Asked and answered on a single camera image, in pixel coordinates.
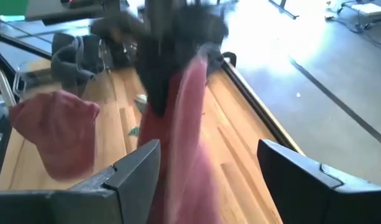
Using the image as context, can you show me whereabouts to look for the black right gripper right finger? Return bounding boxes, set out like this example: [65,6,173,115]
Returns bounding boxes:
[257,139,381,224]

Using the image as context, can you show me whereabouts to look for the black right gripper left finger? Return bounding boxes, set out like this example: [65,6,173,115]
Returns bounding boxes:
[0,139,162,224]

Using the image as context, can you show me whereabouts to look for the maroon cap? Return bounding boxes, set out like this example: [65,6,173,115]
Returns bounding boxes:
[8,90,101,182]
[137,54,224,224]

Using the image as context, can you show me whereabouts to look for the dark navy cap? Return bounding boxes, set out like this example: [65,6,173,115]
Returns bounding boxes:
[50,32,96,97]

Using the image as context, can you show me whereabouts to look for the black furniture leg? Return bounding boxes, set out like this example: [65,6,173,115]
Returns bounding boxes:
[269,0,300,20]

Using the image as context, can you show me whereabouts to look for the grey desk top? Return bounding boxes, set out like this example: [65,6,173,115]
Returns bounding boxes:
[24,0,104,26]

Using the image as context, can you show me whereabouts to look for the clear plastic bin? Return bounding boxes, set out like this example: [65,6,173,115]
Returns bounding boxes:
[12,57,56,100]

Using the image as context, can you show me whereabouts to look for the white flat box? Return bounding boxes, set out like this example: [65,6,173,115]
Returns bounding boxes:
[351,2,381,16]

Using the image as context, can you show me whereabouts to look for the black floor cables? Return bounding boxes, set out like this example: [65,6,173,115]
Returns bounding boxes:
[325,0,381,58]

